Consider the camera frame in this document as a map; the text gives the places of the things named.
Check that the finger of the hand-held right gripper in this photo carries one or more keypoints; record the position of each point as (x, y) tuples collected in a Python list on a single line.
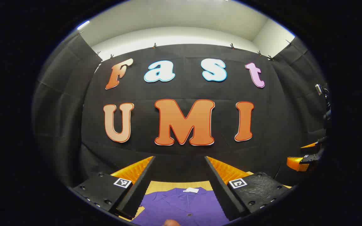
[(297, 163), (313, 144)]

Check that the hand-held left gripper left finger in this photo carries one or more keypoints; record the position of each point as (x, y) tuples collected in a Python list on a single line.
[(140, 188)]

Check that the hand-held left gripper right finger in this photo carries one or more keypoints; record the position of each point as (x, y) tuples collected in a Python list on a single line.
[(220, 188)]

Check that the purple button shirt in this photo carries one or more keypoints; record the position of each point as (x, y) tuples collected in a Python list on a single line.
[(181, 207)]

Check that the ceiling light strip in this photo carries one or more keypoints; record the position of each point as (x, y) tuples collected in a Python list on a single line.
[(83, 24)]

